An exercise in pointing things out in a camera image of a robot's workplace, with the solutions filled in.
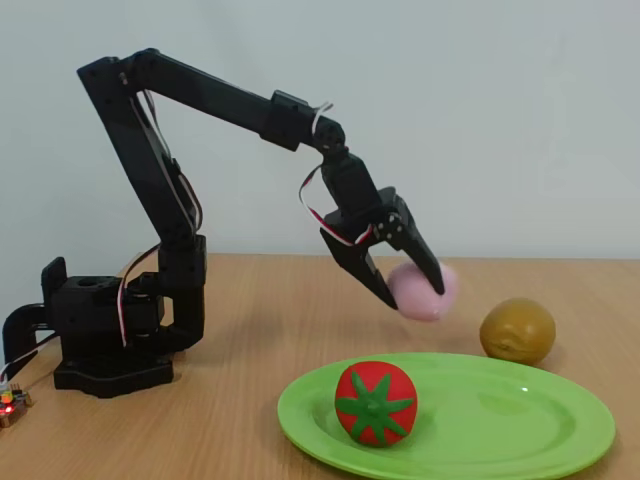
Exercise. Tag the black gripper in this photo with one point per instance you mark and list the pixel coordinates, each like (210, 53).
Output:
(361, 226)

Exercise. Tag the pink plush peach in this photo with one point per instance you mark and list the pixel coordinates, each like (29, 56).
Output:
(415, 297)

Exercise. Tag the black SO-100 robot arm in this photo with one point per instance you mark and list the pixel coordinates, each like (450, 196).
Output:
(210, 95)

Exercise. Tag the green oval plastic plate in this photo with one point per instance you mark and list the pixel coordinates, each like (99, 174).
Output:
(500, 430)

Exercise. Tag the red toy tomato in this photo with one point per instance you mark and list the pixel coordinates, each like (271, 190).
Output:
(375, 402)

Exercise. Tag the brown toy kiwi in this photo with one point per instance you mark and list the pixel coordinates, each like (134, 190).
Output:
(517, 330)

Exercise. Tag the black table clamp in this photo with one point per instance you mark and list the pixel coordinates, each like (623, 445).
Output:
(12, 325)

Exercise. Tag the small motor controller board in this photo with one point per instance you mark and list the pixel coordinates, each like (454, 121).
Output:
(11, 406)

